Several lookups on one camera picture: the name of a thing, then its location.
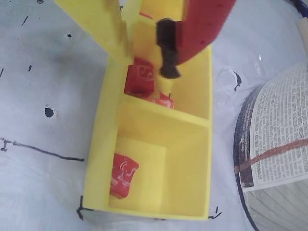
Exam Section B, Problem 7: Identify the brown rubber band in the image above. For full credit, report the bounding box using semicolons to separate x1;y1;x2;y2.
234;138;308;174

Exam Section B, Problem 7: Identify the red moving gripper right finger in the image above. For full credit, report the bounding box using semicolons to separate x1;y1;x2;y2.
155;0;238;79

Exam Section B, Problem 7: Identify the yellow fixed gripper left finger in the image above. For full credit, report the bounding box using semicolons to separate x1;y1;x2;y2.
54;0;134;61

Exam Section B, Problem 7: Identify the white plastic table cover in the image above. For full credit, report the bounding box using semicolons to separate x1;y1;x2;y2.
0;0;308;231

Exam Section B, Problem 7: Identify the orange candy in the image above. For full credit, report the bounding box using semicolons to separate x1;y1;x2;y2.
144;91;175;109

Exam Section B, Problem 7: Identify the yellow three-compartment box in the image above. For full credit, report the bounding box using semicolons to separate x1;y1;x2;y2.
83;0;214;221

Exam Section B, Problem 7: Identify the wooden handled tool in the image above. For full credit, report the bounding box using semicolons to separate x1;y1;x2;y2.
296;18;308;50

